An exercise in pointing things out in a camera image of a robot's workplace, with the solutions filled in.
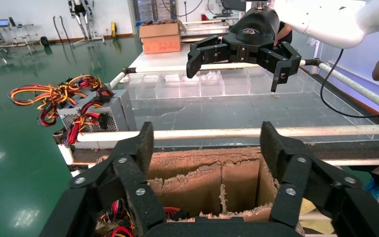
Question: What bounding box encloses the humanoid robot on stand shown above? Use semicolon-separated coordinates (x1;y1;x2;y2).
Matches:
68;0;105;42

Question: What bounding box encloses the blue object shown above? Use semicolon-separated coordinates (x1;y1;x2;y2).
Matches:
363;178;379;201

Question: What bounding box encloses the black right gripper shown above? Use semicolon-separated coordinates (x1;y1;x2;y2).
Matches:
186;5;303;93

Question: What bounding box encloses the brown cardboard shipping box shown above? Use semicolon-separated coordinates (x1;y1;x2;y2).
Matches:
139;20;188;55

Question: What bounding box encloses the worn brown cardboard divider box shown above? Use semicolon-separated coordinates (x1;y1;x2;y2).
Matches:
94;146;306;237

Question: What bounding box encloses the yellow cloth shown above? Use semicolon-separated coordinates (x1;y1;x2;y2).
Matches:
299;197;336;236

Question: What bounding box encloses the clear acrylic divider tray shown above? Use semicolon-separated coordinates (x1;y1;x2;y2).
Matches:
122;69;379;145

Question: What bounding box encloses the red yellow blue wire bundle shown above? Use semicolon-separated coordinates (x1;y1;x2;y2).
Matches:
99;199;135;237

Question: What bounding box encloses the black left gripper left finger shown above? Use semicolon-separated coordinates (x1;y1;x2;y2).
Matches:
39;121;167;237

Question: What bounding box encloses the metal frame desk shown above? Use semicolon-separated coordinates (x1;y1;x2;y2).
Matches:
0;23;38;50

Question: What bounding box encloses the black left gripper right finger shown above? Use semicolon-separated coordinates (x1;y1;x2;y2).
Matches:
260;121;379;237

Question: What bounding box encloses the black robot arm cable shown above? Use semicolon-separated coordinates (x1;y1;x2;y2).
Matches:
319;49;379;119

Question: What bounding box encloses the white work table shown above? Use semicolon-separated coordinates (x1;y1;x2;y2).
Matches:
129;24;232;73

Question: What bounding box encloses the white pipe crossbar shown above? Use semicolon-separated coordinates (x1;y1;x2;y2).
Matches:
320;158;379;166

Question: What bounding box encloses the person in black shirt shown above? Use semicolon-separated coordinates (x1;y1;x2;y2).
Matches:
273;21;293;46

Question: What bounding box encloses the grey power supply with cables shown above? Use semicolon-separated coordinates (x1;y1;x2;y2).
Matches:
57;90;127;150
8;74;137;131

